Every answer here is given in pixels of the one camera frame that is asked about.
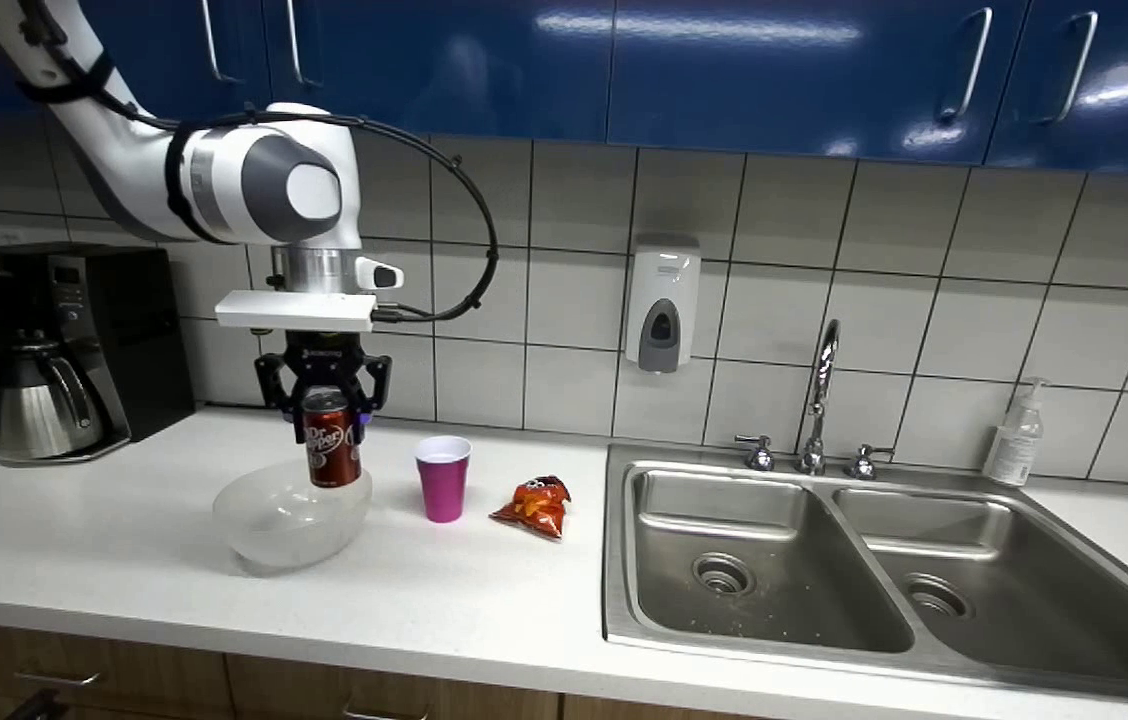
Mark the wooden drawer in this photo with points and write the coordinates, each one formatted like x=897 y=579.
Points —
x=124 y=665

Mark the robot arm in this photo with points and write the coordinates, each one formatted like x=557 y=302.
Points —
x=224 y=180

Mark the steel double sink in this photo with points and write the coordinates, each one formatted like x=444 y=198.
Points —
x=774 y=570

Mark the blue wall cabinet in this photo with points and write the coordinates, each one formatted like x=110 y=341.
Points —
x=724 y=70

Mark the red soda can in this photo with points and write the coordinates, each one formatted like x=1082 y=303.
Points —
x=332 y=450

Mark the clear plastic bowl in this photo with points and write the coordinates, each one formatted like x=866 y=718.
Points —
x=274 y=525

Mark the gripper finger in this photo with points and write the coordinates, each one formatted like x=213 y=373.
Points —
x=272 y=380
x=376 y=385

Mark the steel coffee carafe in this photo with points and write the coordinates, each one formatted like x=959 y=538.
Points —
x=39 y=405

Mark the wall soap dispenser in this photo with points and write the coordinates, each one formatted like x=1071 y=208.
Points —
x=662 y=300

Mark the clear pump sanitizer bottle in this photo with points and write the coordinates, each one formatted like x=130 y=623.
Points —
x=1014 y=445

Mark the orange chips bag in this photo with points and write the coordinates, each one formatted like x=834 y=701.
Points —
x=534 y=508

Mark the purple plastic cup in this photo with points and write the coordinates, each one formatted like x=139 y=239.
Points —
x=443 y=485

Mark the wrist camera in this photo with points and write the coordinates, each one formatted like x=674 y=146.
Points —
x=294 y=310

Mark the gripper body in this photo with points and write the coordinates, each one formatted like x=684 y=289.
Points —
x=324 y=360

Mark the chrome tap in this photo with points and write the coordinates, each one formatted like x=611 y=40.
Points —
x=821 y=390

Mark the black coffee maker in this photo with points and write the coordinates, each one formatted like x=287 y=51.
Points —
x=114 y=330

